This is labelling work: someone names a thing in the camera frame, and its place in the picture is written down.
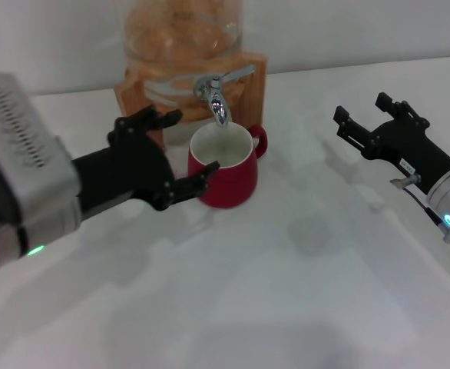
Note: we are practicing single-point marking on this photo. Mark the chrome faucet with lever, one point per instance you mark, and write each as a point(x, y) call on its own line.
point(217, 104)

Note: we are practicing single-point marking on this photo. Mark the red cup white inside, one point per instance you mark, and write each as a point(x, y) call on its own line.
point(229, 180)

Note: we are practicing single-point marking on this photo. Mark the clear glass dispenser jar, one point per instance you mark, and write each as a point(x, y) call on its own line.
point(182, 34)

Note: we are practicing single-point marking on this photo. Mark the silver black wrist camera box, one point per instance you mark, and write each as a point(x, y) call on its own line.
point(21, 153)

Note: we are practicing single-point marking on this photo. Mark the wooden dispenser stand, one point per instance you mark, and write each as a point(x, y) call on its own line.
point(253, 88)

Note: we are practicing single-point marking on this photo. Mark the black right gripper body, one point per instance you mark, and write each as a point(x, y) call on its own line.
point(409, 151)

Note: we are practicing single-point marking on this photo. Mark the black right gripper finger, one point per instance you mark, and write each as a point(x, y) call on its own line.
point(353, 132)
point(399, 107)

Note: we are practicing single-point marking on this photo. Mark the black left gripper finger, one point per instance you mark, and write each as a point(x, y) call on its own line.
point(194, 184)
point(163, 118)

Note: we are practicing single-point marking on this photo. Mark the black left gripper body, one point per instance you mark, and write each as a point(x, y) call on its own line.
point(129, 173)

